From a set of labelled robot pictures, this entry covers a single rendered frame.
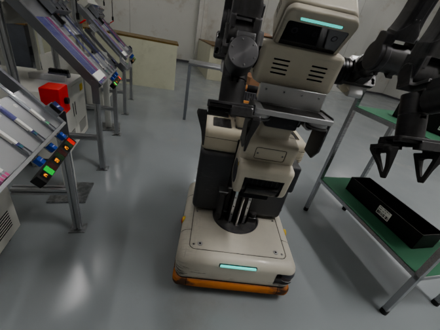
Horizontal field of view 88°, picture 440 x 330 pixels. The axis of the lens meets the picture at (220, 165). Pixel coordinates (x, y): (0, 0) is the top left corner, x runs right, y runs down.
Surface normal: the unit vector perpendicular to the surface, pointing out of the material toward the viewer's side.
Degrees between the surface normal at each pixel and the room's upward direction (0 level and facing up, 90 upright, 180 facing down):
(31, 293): 0
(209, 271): 90
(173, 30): 90
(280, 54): 98
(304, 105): 90
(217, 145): 90
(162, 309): 0
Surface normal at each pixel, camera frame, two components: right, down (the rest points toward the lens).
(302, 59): -0.02, 0.62
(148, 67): 0.19, 0.52
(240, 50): 0.07, 0.09
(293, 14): -0.11, 0.95
